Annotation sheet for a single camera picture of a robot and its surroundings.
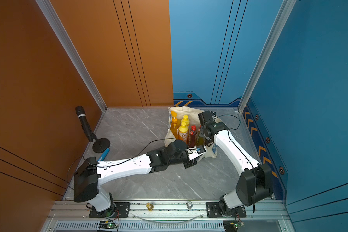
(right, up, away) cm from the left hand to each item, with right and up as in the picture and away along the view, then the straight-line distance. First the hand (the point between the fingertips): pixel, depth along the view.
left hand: (202, 151), depth 72 cm
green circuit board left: (-47, -36, -1) cm, 59 cm away
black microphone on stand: (-64, -1, +26) cm, 70 cm away
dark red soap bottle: (-3, +6, +15) cm, 17 cm away
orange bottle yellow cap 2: (-7, +16, +13) cm, 22 cm away
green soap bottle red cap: (+2, +3, +20) cm, 20 cm away
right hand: (+5, +9, +13) cm, 17 cm away
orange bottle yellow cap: (-9, +9, +11) cm, 17 cm away
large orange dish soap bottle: (-14, +13, +16) cm, 25 cm away
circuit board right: (+14, -36, -2) cm, 39 cm away
